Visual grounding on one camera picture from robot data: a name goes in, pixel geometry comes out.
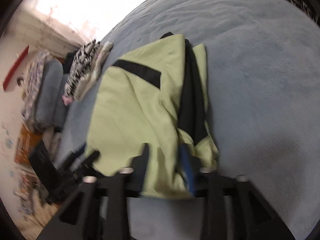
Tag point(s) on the purple floral folded quilt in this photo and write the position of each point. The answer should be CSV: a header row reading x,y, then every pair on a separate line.
x,y
32,80

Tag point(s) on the black crumpled garment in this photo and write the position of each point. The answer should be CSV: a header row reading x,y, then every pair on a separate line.
x,y
67,62

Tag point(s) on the cartoon face wall sticker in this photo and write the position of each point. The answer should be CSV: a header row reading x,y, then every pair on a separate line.
x,y
20,81

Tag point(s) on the white floral curtain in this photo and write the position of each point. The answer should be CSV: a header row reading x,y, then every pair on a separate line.
x,y
87,5

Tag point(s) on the pink and white plush toy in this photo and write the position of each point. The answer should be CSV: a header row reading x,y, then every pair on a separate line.
x,y
67,100

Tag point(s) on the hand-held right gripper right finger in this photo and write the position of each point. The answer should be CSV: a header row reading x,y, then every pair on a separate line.
x,y
186,165

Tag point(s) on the grey-blue pillow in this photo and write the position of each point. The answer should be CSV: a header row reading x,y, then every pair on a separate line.
x,y
48,92
62,107

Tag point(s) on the wooden headboard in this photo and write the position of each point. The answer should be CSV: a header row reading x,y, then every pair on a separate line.
x,y
25,145

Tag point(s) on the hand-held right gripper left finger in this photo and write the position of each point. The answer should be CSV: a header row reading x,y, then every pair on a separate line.
x,y
141,172

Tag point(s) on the black and white hanging garment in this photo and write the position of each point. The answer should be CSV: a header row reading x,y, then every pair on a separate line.
x,y
295,2

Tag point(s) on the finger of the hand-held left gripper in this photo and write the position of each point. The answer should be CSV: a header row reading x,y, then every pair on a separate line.
x,y
86,163
72,157

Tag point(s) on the green and black hooded jacket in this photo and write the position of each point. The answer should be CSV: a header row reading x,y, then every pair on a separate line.
x,y
130,110

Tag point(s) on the white shiny folded garment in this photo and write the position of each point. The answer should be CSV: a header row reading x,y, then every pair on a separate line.
x,y
96,71

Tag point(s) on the red wall shelf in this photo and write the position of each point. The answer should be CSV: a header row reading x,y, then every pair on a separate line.
x,y
15,67

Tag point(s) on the beige pillow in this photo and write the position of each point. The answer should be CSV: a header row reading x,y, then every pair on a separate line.
x,y
53,140

